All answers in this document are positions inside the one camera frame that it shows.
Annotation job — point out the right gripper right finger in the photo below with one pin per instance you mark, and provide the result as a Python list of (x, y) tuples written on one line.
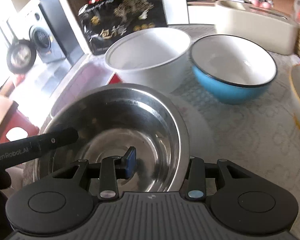
[(196, 188)]

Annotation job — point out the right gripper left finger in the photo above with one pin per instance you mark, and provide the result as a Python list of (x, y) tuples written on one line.
[(112, 169)]

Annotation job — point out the stainless steel bowl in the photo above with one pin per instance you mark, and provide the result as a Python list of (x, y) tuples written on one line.
[(112, 118)]

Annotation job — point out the red white plastic tray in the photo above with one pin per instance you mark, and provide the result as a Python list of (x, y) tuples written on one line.
[(93, 74)]

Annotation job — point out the white paper bowl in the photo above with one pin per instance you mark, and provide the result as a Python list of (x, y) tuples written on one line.
[(156, 58)]

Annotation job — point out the blue enamel bowl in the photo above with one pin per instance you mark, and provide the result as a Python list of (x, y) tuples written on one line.
[(233, 69)]

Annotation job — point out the white floral plate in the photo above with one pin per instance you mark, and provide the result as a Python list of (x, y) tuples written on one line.
[(202, 144)]

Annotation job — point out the white lace tablecloth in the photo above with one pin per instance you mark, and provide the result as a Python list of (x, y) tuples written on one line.
[(259, 135)]

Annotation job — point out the round black pan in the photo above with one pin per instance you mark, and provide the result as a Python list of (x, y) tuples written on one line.
[(21, 56)]

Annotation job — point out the washing machine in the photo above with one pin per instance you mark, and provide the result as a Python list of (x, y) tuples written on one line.
[(31, 24)]

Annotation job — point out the black snack bag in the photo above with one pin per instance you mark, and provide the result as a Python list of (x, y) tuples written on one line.
[(106, 21)]

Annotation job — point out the cream tissue box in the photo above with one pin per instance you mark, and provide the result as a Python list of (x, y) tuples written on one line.
[(270, 29)]

